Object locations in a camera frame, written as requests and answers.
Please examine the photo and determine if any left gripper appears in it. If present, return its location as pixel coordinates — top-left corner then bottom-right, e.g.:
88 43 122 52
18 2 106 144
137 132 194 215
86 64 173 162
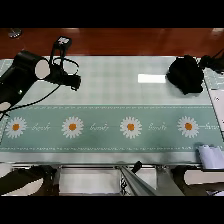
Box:
49 65 82 91

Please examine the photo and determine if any black garment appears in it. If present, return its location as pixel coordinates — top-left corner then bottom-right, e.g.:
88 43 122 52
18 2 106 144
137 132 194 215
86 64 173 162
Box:
165 54 205 96

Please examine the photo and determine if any black cable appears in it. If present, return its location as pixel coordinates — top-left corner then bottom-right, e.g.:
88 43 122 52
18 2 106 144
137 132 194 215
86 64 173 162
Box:
0 83 63 118
52 56 81 77

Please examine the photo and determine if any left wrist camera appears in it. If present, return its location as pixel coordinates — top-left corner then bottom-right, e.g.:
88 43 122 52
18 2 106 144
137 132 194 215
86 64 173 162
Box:
49 35 73 68

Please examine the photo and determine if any silver frame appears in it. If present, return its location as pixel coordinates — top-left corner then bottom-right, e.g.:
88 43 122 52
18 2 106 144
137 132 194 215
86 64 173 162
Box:
0 161 224 197

